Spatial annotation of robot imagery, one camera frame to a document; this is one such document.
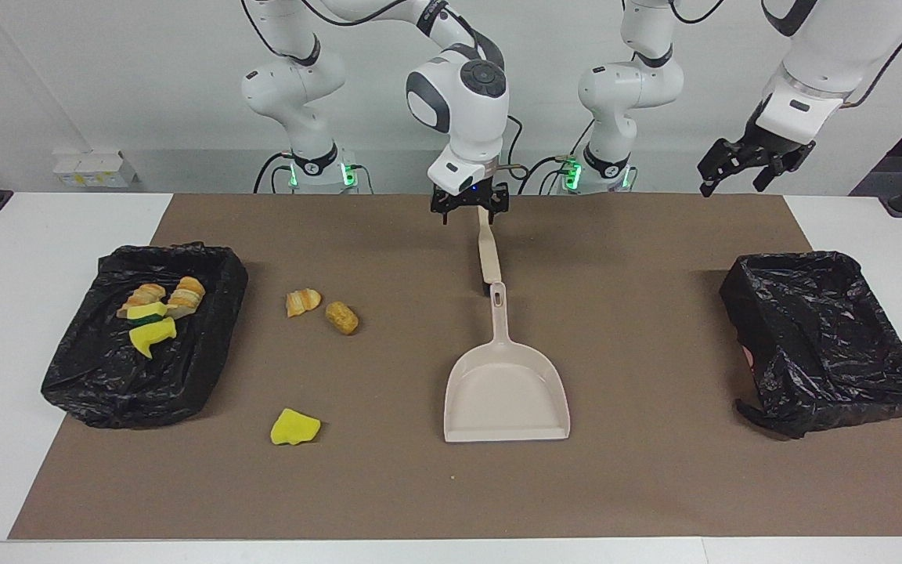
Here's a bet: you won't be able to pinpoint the pale striped pastry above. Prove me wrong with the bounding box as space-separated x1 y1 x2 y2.
165 276 207 320

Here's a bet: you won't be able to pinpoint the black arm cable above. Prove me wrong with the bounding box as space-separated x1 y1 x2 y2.
670 0 902 109
240 0 528 173

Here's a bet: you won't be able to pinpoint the black base cable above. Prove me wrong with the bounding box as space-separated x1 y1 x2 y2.
253 152 295 194
518 154 577 195

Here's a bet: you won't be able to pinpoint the brown oval bread roll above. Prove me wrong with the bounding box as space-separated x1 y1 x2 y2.
324 302 359 335

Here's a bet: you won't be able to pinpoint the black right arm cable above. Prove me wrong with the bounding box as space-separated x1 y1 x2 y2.
240 0 528 173

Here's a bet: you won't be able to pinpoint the small orange striped croissant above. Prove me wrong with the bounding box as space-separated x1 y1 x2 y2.
286 288 323 318

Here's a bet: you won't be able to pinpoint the flat yellow sponge piece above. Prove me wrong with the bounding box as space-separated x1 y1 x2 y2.
270 407 322 447

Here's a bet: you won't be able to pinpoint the curved yellow sponge piece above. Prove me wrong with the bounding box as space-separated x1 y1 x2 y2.
128 316 178 360

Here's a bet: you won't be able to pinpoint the white wall power box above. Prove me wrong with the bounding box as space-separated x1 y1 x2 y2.
53 151 139 189

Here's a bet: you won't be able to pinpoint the beige plastic dustpan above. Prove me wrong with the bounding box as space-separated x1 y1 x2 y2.
443 282 571 443

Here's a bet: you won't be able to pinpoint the black bag lined bin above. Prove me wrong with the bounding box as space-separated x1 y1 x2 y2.
41 241 249 429
719 251 902 439

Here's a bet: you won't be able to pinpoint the brown table mat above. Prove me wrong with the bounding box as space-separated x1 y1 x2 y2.
9 193 902 540

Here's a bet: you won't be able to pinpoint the beige hand brush black bristles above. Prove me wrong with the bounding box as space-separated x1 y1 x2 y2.
476 205 503 297

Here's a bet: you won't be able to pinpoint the pale bread chunk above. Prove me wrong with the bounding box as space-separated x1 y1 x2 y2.
116 283 167 319

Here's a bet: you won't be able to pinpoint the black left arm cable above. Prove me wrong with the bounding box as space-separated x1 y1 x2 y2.
670 0 902 109

